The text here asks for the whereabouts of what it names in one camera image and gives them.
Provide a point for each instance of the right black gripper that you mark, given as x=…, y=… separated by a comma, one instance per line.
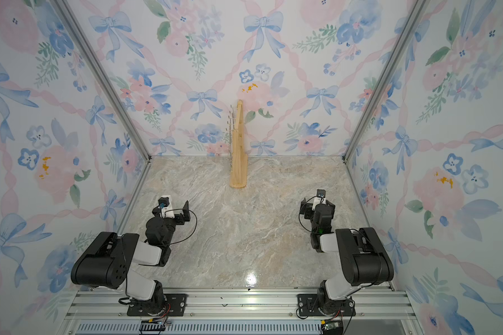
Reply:
x=307, y=209

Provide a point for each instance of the aluminium corner post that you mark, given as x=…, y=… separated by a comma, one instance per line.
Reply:
x=407, y=33
x=67, y=16

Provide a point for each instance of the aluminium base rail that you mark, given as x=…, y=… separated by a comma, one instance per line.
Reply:
x=376, y=310

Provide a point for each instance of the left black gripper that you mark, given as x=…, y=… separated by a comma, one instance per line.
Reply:
x=180, y=213

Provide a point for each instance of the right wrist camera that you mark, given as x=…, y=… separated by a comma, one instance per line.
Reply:
x=321, y=194

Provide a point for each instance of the wooden jewelry display stand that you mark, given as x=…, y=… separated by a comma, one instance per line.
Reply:
x=239, y=158

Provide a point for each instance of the right aluminium corner post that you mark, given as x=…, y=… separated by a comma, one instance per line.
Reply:
x=407, y=33

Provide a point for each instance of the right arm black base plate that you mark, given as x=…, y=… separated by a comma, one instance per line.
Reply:
x=315, y=305

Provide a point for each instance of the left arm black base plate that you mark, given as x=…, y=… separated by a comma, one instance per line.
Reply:
x=172, y=305

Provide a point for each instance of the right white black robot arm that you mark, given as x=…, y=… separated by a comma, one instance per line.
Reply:
x=363, y=258

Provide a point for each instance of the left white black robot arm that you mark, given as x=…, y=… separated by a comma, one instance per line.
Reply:
x=107, y=263

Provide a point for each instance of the left aluminium corner post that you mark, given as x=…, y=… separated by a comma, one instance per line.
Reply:
x=67, y=16

